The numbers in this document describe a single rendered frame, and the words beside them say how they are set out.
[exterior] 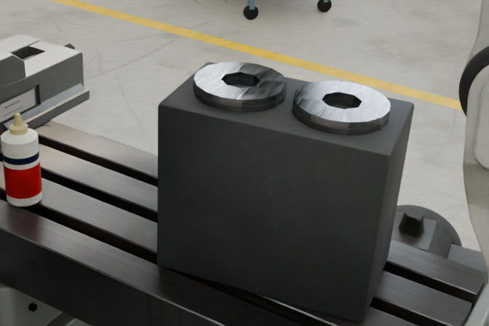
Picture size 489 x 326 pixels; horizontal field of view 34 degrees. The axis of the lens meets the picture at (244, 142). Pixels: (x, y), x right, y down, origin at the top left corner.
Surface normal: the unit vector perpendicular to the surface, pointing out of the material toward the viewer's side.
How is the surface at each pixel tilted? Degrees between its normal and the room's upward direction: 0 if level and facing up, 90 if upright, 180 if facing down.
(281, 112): 0
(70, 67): 90
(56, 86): 90
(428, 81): 0
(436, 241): 45
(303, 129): 0
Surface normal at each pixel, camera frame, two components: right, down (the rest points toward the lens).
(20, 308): 0.86, 0.28
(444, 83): 0.06, -0.88
